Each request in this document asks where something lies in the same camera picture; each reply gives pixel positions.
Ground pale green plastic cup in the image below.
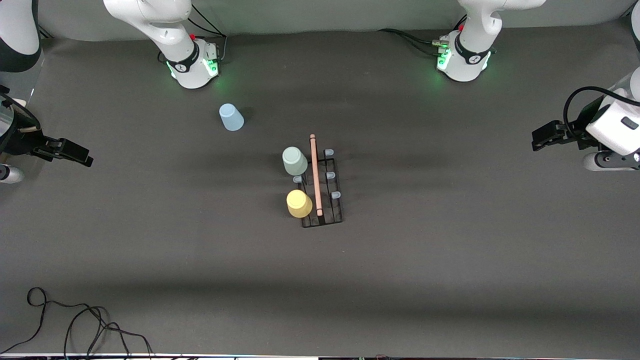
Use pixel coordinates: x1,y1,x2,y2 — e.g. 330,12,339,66
282,146,309,177

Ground yellow plastic cup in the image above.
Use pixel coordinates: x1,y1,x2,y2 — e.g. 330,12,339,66
286,189,313,219

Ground black wire cup holder rack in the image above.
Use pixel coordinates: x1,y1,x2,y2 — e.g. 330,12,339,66
292,133,345,229

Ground light blue plastic cup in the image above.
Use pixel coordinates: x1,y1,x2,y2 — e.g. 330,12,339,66
219,103,245,132

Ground dark grey table mat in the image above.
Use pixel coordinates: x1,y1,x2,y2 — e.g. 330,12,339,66
0,20,640,357

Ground thin black loose cable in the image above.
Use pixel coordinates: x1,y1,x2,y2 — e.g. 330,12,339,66
0,286,153,357

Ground black left arm base cables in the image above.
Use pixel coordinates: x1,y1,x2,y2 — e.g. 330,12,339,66
377,15,466,57

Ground black arm base cables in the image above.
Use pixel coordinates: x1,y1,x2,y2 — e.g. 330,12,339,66
159,2,229,64
377,15,466,57

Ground black right arm base cables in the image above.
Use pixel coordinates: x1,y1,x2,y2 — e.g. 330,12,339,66
159,2,229,64

